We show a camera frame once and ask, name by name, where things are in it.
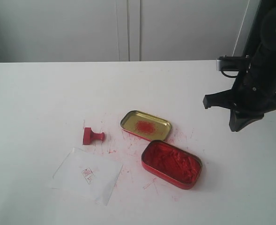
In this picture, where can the white cabinet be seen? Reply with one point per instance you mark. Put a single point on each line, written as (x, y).
(124, 30)

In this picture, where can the red stamp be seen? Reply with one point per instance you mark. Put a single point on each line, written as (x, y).
(89, 136)

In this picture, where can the white paper sheet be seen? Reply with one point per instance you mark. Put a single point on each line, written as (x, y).
(87, 175)

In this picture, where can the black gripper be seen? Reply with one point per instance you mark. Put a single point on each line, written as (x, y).
(253, 95)

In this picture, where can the red ink tin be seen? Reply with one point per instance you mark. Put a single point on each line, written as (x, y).
(172, 164)

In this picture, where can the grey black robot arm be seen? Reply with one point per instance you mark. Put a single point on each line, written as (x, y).
(267, 36)

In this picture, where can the gold tin lid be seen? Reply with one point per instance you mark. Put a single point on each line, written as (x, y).
(146, 126)

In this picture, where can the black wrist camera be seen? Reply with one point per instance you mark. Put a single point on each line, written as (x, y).
(232, 64)

